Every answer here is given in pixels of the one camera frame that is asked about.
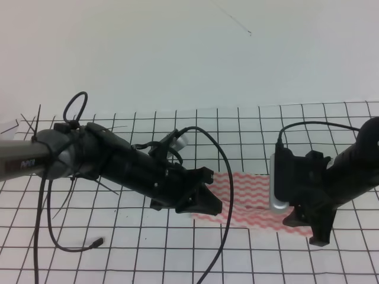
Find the white black-grid tablecloth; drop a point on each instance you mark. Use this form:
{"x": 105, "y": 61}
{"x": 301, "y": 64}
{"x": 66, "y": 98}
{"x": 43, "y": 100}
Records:
{"x": 145, "y": 246}

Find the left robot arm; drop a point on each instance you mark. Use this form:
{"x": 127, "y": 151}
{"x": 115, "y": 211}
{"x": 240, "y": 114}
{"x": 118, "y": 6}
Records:
{"x": 92, "y": 151}

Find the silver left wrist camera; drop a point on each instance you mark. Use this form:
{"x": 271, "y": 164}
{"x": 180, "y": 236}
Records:
{"x": 177, "y": 143}

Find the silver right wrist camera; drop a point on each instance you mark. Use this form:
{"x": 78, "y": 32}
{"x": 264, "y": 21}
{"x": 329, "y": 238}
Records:
{"x": 276, "y": 206}

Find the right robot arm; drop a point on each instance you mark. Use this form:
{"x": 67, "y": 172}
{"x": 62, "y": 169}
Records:
{"x": 359, "y": 166}

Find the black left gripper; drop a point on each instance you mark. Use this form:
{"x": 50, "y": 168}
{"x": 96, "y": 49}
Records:
{"x": 166, "y": 184}

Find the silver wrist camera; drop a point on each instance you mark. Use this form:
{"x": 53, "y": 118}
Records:
{"x": 177, "y": 143}
{"x": 276, "y": 206}

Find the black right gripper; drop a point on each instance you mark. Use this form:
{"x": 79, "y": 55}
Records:
{"x": 312, "y": 192}

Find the pink wavy striped towel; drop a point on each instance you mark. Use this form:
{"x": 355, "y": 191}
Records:
{"x": 250, "y": 205}

